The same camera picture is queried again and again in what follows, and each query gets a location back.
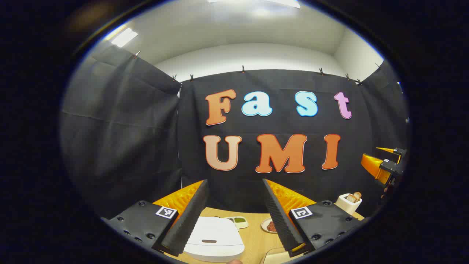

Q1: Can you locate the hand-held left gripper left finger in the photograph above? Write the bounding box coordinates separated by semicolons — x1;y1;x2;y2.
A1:
101;179;210;257

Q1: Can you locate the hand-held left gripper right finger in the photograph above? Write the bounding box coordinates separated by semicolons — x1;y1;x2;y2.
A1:
262;179;367;258

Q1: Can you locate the white rice cooker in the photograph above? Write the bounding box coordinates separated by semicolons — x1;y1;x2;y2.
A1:
183;216;245;263

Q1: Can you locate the white oval plate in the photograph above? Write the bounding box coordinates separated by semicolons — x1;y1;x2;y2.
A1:
261;217;279;234

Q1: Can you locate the small divided grain dish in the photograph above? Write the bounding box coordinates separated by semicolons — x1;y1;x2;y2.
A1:
225;216;249;230

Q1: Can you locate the white toaster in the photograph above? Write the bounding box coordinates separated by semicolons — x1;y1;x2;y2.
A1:
335;193;363;216

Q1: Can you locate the ceiling light panel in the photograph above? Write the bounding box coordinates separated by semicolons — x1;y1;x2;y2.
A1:
111;29;139;47
207;0;301;8

